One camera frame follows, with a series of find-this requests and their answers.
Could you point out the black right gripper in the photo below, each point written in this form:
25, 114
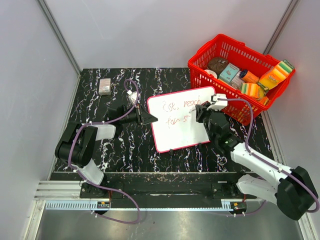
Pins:
201, 111

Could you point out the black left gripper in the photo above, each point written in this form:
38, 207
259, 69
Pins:
144, 117

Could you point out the pink framed whiteboard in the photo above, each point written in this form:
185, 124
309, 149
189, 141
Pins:
176, 128

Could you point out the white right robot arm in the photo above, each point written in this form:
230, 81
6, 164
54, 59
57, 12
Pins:
290, 189

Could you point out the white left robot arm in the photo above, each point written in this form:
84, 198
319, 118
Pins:
76, 145

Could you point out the white tape roll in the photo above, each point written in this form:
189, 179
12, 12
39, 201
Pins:
211, 73

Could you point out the teal white carton box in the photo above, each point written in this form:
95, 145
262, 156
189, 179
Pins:
229, 73

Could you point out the brown round bread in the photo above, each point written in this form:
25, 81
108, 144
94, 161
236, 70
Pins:
217, 64

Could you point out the small pink white box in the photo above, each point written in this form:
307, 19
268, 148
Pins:
104, 88

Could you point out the red plastic basket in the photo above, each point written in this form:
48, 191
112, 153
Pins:
243, 57

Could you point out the striped sponge stack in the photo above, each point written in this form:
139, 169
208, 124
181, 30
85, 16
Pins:
252, 90

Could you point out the orange cylindrical can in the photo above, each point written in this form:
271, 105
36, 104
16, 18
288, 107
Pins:
248, 77

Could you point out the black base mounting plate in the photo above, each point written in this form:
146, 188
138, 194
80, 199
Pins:
167, 190

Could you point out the yellow sponge pack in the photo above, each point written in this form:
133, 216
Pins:
276, 75

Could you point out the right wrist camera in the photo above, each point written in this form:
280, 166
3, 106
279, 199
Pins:
218, 102

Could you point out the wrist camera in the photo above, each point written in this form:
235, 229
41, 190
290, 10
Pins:
218, 102
133, 97

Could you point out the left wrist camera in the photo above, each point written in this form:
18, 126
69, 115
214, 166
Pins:
133, 97

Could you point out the white slotted cable duct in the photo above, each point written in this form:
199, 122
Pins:
81, 205

